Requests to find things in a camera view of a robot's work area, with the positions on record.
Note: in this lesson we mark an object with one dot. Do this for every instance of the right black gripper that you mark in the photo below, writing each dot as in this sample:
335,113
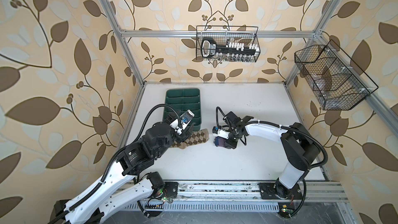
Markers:
232,145

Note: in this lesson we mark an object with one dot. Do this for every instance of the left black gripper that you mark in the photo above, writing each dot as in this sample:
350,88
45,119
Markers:
184,136

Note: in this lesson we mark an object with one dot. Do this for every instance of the green plastic divided tray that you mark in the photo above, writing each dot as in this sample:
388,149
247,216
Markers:
185,99

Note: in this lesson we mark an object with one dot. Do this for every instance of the purple sock with yellow cuff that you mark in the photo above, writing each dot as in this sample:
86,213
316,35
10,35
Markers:
220,142

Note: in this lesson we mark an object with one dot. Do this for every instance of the beige brown argyle sock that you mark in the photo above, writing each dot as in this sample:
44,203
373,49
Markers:
198,137

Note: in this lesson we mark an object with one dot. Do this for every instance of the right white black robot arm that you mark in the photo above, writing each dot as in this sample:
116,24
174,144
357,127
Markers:
302,150

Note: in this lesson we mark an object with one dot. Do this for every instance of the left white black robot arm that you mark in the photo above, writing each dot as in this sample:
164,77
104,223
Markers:
102,199

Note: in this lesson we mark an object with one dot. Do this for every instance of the black white tool in basket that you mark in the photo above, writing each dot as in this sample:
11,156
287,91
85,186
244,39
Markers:
209,48

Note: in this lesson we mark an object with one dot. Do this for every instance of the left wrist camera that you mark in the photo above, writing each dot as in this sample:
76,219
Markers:
184,125

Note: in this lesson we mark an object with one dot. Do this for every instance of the black wire basket back wall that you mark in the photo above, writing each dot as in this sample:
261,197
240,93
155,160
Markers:
242,34

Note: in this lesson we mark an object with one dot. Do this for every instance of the black wire basket wall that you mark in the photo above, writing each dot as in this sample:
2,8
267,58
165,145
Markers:
242,34
338,82

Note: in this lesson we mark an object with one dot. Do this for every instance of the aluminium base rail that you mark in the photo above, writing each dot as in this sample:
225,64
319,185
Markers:
224,196

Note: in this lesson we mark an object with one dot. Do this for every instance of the black wire basket right wall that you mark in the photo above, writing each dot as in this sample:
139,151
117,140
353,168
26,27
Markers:
338,82

